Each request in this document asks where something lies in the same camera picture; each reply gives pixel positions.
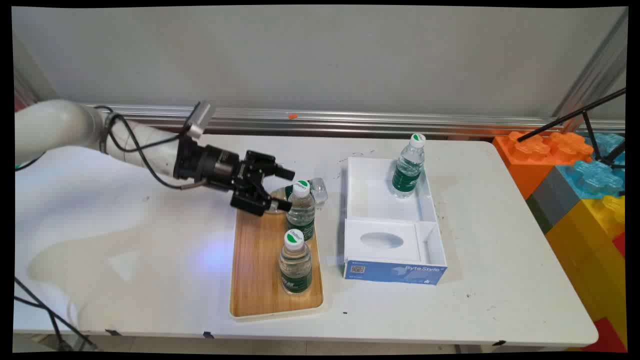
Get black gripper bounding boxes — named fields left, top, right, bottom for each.
left=174, top=135, right=296, bottom=217

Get water bottle green label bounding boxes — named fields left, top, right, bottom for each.
left=278, top=230, right=313, bottom=296
left=391, top=133, right=427, bottom=200
left=265, top=177, right=329, bottom=216
left=286, top=180, right=317, bottom=242

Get toppled water bottle green label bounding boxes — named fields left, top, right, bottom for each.
left=265, top=177, right=329, bottom=216

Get wooden tray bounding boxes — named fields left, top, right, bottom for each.
left=229, top=189, right=325, bottom=320

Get white box blue front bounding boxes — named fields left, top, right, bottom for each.
left=342, top=156, right=448, bottom=286

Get black stand legs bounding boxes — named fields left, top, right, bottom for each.
left=14, top=277, right=97, bottom=351

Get orange plastic block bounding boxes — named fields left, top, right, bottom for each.
left=492, top=131, right=596, bottom=201

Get grey plastic block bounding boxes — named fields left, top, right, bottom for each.
left=526, top=167, right=581, bottom=235

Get black tripod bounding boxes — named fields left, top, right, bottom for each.
left=517, top=87, right=627, bottom=168

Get light blue plastic block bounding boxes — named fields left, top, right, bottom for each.
left=555, top=132, right=627, bottom=201

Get yellow plastic block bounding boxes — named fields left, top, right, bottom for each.
left=545, top=195, right=627, bottom=346

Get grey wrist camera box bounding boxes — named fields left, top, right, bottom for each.
left=185, top=100, right=217, bottom=141

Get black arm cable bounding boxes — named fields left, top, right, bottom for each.
left=94, top=105, right=208, bottom=191

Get aluminium horizontal rail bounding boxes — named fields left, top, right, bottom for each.
left=82, top=104, right=626, bottom=137

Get aluminium frame post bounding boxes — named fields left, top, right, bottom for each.
left=12, top=35, right=58, bottom=108
left=552, top=9, right=628, bottom=132

